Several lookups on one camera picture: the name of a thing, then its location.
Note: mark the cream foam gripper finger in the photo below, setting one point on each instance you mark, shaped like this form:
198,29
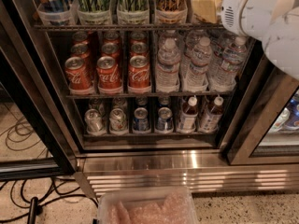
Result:
206,11

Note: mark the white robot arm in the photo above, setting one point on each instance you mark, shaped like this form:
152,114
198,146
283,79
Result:
273,22

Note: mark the middle row right coca-cola can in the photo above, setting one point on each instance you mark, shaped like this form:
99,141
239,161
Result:
139,49

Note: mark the row coca-cola can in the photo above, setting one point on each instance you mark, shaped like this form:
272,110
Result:
111,49
139,49
82,50

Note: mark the front right coca-cola can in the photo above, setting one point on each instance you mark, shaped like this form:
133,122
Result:
139,75

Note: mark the middle row centre coca-cola can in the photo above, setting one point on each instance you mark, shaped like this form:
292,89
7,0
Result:
111,49

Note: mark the front middle coca-cola can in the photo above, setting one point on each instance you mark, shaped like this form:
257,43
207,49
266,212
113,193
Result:
109,76

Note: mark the blue pepsi can right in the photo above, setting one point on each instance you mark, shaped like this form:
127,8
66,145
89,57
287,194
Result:
164,122

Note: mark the blue pepsi can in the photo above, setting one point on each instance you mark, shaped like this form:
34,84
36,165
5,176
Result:
164,122
141,122

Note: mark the right glass fridge door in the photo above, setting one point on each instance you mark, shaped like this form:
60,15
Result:
262,93

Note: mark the blue pepsi can left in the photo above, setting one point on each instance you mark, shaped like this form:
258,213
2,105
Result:
141,122

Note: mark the middle row left coca-cola can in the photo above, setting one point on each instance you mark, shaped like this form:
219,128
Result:
82,50

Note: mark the silver can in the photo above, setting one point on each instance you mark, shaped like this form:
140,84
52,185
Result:
118,123
94,122

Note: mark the blue can behind right door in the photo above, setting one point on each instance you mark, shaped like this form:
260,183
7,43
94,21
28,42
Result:
292,123

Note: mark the front left coca-cola can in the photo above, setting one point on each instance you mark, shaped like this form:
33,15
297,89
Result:
78,74

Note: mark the blue red can top shelf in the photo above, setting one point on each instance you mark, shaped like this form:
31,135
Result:
58,12

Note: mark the silver can bottom left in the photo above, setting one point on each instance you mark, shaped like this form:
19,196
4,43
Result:
94,122

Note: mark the steel fridge base grille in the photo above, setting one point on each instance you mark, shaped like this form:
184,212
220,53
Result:
199,170

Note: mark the left open fridge door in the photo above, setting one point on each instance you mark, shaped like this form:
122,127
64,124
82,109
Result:
28,64

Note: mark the right water bottle front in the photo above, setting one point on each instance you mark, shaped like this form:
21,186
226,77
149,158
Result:
223,71

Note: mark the water bottle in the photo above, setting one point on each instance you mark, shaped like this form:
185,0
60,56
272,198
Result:
168,61
199,58
223,71

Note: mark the left water bottle front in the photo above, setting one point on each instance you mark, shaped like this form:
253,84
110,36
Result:
168,61

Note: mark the middle water bottle front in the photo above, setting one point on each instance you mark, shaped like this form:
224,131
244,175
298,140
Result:
199,58

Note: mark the right iced tea bottle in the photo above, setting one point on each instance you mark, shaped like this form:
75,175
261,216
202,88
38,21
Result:
212,111

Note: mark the iced tea bottle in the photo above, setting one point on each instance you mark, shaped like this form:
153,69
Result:
187,115
212,111

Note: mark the left iced tea bottle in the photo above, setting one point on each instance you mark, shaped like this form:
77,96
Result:
187,115

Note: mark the clear plastic bin bubble wrap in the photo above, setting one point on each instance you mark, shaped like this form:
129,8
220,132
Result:
155,205

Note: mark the middle wire fridge shelf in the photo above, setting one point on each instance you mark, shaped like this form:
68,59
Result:
149,94

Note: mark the wire fridge shelf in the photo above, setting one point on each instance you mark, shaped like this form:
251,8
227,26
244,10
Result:
149,94
128,27

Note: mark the top wire fridge shelf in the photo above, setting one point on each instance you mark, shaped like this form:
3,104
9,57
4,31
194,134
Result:
128,27

